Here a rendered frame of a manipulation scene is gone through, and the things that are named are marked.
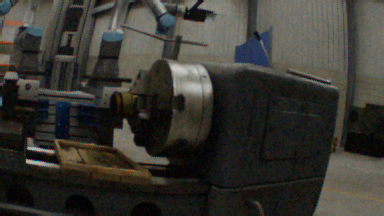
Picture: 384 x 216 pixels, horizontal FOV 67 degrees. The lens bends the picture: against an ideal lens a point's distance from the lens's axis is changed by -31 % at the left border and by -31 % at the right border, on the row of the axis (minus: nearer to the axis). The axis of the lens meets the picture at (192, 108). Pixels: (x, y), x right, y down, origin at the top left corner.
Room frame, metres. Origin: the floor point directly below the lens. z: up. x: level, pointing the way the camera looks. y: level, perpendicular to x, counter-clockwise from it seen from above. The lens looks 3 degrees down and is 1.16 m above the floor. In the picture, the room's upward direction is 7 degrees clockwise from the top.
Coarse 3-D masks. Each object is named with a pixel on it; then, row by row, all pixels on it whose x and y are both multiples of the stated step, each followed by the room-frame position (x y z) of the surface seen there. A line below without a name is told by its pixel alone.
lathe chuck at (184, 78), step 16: (160, 64) 1.29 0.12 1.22; (176, 64) 1.24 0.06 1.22; (192, 64) 1.28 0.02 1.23; (160, 80) 1.27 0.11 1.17; (176, 80) 1.19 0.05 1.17; (192, 80) 1.21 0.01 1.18; (176, 96) 1.17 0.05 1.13; (192, 96) 1.19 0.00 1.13; (144, 112) 1.37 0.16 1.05; (176, 112) 1.16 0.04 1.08; (192, 112) 1.18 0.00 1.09; (160, 128) 1.23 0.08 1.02; (176, 128) 1.17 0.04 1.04; (192, 128) 1.19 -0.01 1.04; (160, 144) 1.22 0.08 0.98; (192, 144) 1.22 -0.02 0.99
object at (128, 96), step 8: (112, 96) 1.23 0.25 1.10; (120, 96) 1.22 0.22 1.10; (128, 96) 1.23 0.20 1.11; (136, 96) 1.26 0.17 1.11; (112, 104) 1.26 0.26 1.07; (120, 104) 1.21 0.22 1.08; (128, 104) 1.21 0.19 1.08; (112, 112) 1.24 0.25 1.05; (120, 112) 1.21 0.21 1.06; (128, 112) 1.22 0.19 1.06; (136, 112) 1.25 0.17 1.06; (128, 120) 1.25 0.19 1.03
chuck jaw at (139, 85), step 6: (144, 72) 1.35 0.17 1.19; (150, 72) 1.36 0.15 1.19; (138, 78) 1.35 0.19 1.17; (144, 78) 1.33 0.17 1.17; (150, 78) 1.34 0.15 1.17; (138, 84) 1.30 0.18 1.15; (144, 84) 1.31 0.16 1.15; (150, 84) 1.33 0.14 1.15; (132, 90) 1.28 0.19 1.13; (138, 90) 1.29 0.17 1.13; (144, 90) 1.30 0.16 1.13; (150, 90) 1.31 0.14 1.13; (144, 96) 1.30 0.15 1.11; (150, 96) 1.30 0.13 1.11
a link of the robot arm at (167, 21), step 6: (144, 0) 1.85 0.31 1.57; (150, 0) 1.84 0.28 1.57; (156, 0) 1.86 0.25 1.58; (150, 6) 1.85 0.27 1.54; (156, 6) 1.85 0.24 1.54; (162, 6) 1.87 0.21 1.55; (150, 12) 1.88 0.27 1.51; (156, 12) 1.86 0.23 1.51; (162, 12) 1.86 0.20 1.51; (156, 18) 1.87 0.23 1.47; (162, 18) 1.84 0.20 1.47; (168, 18) 1.85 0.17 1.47; (174, 18) 1.86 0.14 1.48; (162, 24) 1.84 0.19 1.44; (168, 24) 1.85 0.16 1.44; (174, 24) 1.86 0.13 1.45
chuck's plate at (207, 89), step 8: (200, 72) 1.25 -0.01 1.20; (200, 80) 1.23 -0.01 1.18; (208, 80) 1.24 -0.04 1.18; (208, 88) 1.22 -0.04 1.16; (208, 96) 1.21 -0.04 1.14; (208, 104) 1.21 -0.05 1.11; (208, 112) 1.20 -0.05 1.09; (208, 120) 1.21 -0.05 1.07; (200, 128) 1.20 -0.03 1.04; (208, 128) 1.21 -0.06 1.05; (200, 136) 1.21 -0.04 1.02; (200, 144) 1.23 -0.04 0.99; (192, 152) 1.25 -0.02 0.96
